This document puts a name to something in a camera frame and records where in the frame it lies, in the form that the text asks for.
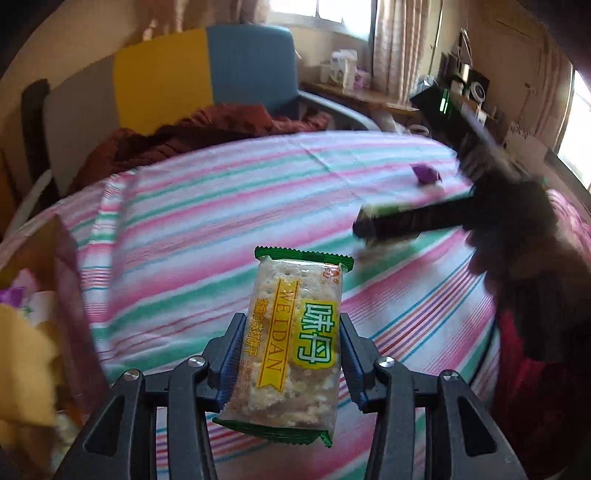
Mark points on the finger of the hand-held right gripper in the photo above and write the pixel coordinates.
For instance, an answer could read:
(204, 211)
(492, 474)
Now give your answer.
(415, 226)

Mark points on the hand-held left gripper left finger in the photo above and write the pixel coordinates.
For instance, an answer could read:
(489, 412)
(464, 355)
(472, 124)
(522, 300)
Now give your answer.
(233, 355)

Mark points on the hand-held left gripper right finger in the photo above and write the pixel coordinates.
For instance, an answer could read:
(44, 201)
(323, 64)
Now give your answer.
(348, 360)

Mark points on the green cracker packet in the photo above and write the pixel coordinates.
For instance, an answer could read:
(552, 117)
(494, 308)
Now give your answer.
(286, 332)
(376, 211)

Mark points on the gold metal tin box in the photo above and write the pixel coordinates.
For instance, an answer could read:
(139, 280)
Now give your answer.
(69, 286)

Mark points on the thick yellow sponge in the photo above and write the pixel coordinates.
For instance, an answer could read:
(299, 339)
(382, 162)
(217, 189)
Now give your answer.
(23, 378)

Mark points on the person's right forearm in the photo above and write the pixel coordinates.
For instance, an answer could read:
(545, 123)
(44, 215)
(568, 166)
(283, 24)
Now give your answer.
(554, 314)

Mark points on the person's right hand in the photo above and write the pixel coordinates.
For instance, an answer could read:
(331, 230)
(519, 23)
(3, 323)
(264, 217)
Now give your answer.
(503, 258)

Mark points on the purple wrapped candy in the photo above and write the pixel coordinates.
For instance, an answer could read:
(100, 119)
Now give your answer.
(425, 175)

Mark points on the bright window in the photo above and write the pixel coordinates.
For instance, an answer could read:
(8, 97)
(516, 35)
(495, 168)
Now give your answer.
(323, 11)
(579, 129)

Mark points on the black speaker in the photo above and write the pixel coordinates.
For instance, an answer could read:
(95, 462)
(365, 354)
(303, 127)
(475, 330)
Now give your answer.
(475, 90)

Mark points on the wooden side desk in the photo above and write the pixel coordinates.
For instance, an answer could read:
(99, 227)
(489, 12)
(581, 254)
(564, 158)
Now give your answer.
(364, 97)

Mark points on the white purple printed box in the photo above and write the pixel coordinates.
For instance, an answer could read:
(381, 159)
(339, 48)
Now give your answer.
(362, 79)

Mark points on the striped tablecloth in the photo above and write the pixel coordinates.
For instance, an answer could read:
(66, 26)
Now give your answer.
(231, 198)

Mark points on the patterned curtain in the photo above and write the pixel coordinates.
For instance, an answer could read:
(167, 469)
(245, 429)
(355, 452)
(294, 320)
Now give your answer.
(401, 46)
(207, 14)

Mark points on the dark red cloth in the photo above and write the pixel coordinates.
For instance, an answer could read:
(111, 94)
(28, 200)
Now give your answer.
(184, 134)

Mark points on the grey yellow blue chair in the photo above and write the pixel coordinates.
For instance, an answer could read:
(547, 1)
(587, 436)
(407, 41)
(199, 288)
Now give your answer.
(161, 83)

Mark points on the black rolled mat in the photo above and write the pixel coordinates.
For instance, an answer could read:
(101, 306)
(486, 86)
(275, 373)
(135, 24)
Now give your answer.
(34, 129)

